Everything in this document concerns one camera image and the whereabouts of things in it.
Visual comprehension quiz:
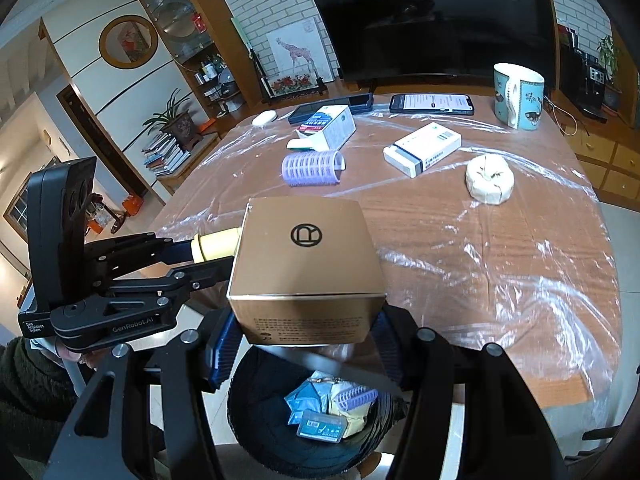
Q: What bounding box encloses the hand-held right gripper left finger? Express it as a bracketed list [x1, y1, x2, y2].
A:
[47, 307, 248, 480]

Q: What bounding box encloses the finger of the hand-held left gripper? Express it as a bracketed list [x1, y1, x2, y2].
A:
[106, 255, 236, 297]
[82, 231, 201, 283]

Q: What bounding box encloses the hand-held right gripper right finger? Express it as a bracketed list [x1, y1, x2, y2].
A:
[370, 302, 571, 480]

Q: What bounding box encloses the cream yellow tube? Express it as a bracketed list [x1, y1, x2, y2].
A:
[191, 227, 243, 263]

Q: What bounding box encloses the black trash bin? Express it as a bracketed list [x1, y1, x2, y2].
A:
[226, 345, 411, 476]

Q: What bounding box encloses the gold cardboard box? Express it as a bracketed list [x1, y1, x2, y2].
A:
[226, 197, 387, 347]

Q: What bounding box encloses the person's left forearm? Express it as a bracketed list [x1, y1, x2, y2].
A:
[0, 336, 78, 480]

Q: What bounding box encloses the person's left hand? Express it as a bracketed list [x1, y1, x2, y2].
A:
[57, 345, 104, 374]

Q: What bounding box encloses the purple hair roller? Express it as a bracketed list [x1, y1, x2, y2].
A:
[281, 150, 346, 186]
[336, 386, 379, 415]

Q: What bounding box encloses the cream crumpled paper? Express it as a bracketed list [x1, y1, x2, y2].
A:
[327, 382, 381, 438]

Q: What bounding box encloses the blue face mask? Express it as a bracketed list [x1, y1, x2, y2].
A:
[284, 380, 333, 426]

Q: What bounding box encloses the stack of books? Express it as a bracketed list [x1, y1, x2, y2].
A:
[141, 134, 193, 177]

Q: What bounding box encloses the blue plastic card case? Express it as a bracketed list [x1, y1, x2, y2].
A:
[297, 409, 347, 444]

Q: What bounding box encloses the potted orchid plant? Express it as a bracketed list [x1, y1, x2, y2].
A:
[142, 89, 204, 152]

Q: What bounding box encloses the clear plastic table cover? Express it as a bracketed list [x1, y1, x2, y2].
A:
[155, 92, 621, 406]

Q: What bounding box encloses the white box with blue print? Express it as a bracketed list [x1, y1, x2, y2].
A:
[295, 105, 357, 151]

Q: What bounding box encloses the crumpled white tissue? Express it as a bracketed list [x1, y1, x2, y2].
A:
[465, 154, 516, 206]

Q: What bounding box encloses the framed red flower picture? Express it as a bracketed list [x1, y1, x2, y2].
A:
[267, 74, 325, 100]

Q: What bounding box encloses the white box with blue stripe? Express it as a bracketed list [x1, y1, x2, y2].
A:
[383, 122, 462, 179]

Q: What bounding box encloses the glass display cabinet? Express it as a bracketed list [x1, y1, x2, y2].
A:
[132, 0, 251, 121]

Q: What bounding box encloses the green rolled tube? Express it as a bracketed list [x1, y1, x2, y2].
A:
[230, 16, 251, 53]

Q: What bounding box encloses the giraffe picture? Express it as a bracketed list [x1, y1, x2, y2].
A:
[266, 17, 328, 81]

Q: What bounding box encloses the black smartphone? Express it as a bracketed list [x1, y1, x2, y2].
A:
[389, 92, 476, 117]

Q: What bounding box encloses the blue butterfly mug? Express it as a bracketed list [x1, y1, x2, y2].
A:
[493, 63, 546, 131]

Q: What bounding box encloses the wooden drawer cabinet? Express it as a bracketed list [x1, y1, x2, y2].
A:
[542, 95, 640, 201]

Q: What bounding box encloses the black television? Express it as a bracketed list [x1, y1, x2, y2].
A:
[300, 0, 561, 93]

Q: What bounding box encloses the black coffee machine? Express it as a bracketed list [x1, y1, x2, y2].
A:
[557, 25, 611, 121]

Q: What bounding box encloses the green potted plant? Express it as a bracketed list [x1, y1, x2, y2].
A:
[597, 35, 626, 111]

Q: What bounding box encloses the round framed wall picture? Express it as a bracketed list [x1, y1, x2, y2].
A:
[98, 15, 160, 70]

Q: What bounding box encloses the white cable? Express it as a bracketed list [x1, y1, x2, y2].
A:
[547, 100, 578, 137]

